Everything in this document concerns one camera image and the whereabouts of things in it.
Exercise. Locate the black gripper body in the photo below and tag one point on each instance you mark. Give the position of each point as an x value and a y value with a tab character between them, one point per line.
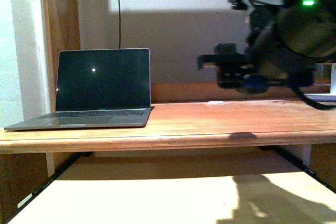
234	70

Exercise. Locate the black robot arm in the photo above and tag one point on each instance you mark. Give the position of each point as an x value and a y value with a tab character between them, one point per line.
287	39

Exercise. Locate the small white disc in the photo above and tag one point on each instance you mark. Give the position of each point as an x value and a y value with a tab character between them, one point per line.
215	102

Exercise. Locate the white desk lamp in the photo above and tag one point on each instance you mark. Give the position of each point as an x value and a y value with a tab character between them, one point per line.
323	88

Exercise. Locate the wooden keyboard tray drawer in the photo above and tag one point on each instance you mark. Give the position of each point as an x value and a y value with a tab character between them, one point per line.
259	187

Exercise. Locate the grey open laptop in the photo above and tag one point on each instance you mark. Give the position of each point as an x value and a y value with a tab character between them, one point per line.
97	89

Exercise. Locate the wooden desk frame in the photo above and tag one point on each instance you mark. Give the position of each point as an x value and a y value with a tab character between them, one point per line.
193	129

